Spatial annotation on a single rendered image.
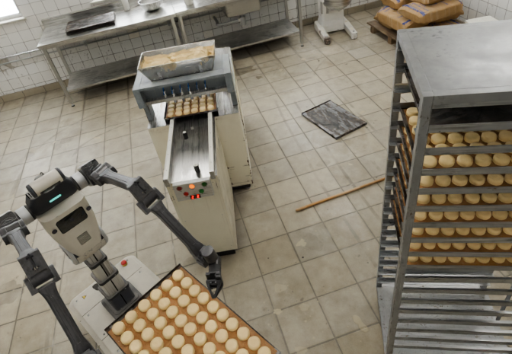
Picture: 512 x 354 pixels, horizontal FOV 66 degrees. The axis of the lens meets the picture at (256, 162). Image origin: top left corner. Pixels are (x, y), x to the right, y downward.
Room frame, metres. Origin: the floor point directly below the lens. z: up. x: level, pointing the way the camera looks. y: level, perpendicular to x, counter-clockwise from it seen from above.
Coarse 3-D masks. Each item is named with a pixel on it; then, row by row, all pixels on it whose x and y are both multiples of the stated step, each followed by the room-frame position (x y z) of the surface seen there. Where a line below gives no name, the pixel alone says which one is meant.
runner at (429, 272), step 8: (384, 272) 1.35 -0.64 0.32; (392, 272) 1.34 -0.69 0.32; (408, 272) 1.32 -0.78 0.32; (416, 272) 1.31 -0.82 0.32; (424, 272) 1.30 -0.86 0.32; (432, 272) 1.29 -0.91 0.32; (440, 272) 1.28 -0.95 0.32; (448, 272) 1.27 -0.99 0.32; (456, 272) 1.26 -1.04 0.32; (464, 272) 1.25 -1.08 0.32; (472, 272) 1.24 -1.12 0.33; (480, 272) 1.23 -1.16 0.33; (488, 272) 1.22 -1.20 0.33
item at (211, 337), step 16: (160, 288) 1.05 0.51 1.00; (176, 304) 0.96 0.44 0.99; (192, 320) 0.88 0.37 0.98; (240, 320) 0.85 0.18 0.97; (112, 336) 0.86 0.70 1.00; (160, 336) 0.83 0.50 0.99; (192, 336) 0.81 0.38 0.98; (208, 336) 0.80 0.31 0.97; (128, 352) 0.79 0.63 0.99; (176, 352) 0.76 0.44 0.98; (256, 352) 0.71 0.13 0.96; (272, 352) 0.70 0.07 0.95
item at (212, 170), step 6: (210, 114) 2.55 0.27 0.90; (210, 120) 2.47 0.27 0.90; (210, 126) 2.39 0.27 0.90; (210, 132) 2.31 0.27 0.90; (210, 138) 2.25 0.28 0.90; (210, 144) 2.18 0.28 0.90; (210, 150) 2.11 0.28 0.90; (210, 156) 2.05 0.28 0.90; (210, 162) 1.98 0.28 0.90; (210, 168) 1.92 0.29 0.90; (210, 174) 1.89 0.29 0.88
